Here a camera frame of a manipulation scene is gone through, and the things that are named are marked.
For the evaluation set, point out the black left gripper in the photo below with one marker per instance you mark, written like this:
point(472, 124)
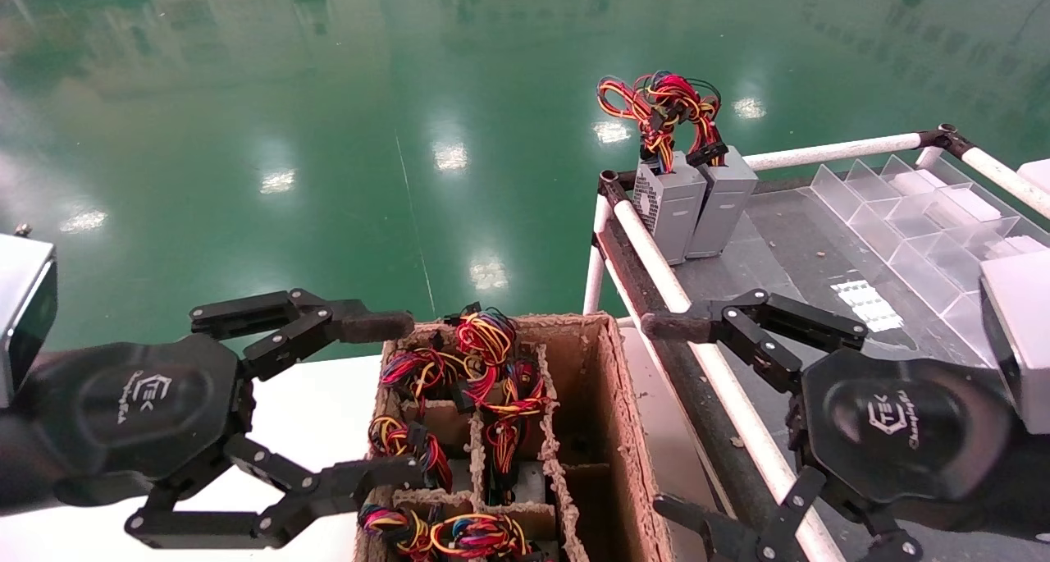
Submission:
point(139, 406)

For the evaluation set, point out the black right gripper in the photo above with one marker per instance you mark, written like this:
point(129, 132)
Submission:
point(902, 431)

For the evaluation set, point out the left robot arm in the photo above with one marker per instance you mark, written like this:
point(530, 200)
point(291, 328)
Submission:
point(16, 472)

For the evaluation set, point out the brown cardboard divider box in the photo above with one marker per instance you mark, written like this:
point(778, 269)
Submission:
point(611, 431)

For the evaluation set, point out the clear acrylic divider organizer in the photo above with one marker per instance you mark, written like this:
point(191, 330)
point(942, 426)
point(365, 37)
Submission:
point(910, 242)

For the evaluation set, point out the white foam block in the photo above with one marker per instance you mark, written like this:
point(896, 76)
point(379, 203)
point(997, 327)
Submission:
point(968, 204)
point(1017, 246)

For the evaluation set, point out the white box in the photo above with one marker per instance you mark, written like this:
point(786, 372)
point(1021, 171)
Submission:
point(1035, 186)

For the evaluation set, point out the white pipe cart frame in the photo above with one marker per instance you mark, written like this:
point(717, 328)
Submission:
point(650, 250)

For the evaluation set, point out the right wrist camera silver box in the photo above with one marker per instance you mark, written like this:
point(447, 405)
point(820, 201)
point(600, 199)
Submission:
point(1021, 332)

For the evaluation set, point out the wrist camera silver box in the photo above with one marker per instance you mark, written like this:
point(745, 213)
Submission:
point(1021, 332)
point(20, 316)

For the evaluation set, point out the left wrist camera silver box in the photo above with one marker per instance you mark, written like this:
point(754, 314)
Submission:
point(20, 316)

